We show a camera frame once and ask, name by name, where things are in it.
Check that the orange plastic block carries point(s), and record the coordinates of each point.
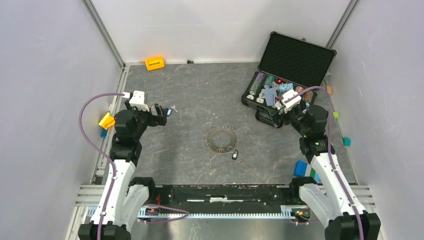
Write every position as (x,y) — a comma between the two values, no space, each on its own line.
(154,63)

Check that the large metal disc keyring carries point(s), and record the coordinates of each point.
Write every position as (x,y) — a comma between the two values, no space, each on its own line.
(221,139)

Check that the silver key blue tag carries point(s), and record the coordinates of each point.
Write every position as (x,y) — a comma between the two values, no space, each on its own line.
(172,109)

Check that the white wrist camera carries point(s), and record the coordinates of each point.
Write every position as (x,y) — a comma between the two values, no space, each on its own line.
(138,101)
(290,99)

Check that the key with black tag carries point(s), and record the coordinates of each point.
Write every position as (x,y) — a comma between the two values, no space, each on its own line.
(234,155)

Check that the yellow orange block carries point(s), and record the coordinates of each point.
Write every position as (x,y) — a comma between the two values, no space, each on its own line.
(107,121)

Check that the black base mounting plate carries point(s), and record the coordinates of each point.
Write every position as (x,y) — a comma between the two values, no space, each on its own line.
(224,199)

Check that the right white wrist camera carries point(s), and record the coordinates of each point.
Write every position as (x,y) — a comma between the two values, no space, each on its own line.
(290,99)

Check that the small blue block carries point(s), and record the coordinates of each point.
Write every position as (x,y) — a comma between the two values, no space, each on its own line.
(103,133)

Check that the black poker chip case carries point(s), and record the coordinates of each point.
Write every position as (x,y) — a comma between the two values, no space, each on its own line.
(286,60)

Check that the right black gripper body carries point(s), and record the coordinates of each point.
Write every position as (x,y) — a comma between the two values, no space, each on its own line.
(287,118)

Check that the blue white green block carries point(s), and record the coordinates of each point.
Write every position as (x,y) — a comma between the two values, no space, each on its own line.
(304,169)

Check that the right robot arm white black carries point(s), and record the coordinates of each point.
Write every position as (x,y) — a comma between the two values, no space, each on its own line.
(340,212)

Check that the orange small cube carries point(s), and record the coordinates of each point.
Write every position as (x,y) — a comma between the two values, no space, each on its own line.
(329,90)

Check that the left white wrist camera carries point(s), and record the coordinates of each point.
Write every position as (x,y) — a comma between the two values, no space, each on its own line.
(138,101)

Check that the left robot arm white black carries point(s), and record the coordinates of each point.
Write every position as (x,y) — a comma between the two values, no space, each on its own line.
(123,194)

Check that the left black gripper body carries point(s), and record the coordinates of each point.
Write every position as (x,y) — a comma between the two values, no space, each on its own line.
(155,120)

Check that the teal cube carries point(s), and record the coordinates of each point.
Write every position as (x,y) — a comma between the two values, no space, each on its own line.
(346,141)

